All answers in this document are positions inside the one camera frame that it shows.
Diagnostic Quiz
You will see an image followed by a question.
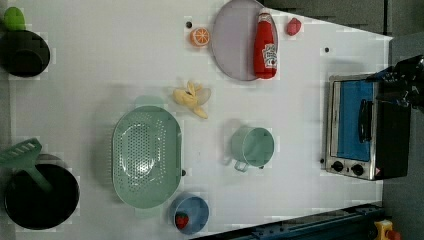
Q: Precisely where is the green slotted spatula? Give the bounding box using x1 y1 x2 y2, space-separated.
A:
0 138 52 192

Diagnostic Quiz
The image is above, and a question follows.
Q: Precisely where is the red strawberry toy on table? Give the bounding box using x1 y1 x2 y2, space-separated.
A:
286 18 302 36

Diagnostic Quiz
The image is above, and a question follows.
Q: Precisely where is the red strawberry in bowl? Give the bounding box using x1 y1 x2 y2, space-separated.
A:
175 212 190 230

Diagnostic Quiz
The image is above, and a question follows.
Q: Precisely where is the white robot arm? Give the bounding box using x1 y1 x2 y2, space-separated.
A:
365 55 423 110

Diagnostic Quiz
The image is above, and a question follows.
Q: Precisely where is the yellow red clamp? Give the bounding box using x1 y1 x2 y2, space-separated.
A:
374 220 402 240

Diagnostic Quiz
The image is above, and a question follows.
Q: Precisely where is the peeled banana toy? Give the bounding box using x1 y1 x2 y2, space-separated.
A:
172 81 211 119

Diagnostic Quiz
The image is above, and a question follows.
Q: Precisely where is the black frying pan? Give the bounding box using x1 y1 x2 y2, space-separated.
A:
4 164 80 230

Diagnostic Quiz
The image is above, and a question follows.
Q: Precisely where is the orange slice toy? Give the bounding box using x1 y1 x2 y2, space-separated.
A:
189 27 210 47

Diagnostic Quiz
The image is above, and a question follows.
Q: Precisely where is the silver toaster oven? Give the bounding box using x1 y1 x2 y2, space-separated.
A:
325 75 411 181

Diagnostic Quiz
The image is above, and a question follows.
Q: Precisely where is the red ketchup bottle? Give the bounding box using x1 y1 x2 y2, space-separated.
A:
253 8 277 79

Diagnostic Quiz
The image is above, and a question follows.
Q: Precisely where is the lime green utensil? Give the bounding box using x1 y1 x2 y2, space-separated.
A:
4 7 26 31

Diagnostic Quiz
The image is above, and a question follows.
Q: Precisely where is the blue bowl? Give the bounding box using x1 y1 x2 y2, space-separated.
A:
168 193 209 235

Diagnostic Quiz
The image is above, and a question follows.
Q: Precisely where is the green oval colander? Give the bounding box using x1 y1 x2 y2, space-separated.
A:
111 95 182 219

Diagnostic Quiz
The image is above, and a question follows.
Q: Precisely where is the black small pot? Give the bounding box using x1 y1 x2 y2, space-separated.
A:
0 30 51 77

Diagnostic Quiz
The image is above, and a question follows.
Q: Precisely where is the grey round plate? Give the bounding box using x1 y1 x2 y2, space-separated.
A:
211 0 278 81

